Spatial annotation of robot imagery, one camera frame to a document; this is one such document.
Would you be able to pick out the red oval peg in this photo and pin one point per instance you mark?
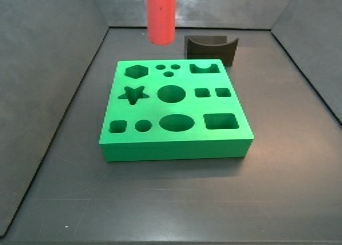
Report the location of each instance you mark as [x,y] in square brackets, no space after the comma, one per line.
[160,21]

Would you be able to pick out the black curved holder block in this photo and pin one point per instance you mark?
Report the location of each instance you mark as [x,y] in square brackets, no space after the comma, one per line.
[211,47]

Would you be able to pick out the green shape sorter block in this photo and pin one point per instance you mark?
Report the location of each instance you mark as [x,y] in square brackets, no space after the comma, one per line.
[174,110]

